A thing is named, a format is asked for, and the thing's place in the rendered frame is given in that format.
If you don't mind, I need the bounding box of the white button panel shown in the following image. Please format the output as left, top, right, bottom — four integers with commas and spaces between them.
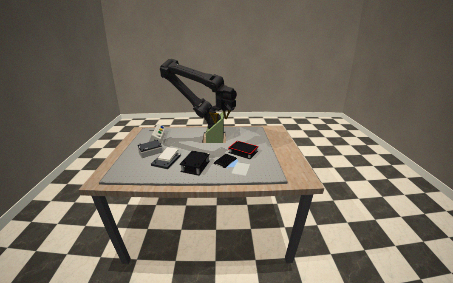
149, 124, 166, 145

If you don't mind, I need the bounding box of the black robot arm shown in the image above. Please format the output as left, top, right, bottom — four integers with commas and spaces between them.
160, 59, 237, 129

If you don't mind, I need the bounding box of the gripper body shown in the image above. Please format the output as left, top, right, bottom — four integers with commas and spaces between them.
209, 98, 228, 113

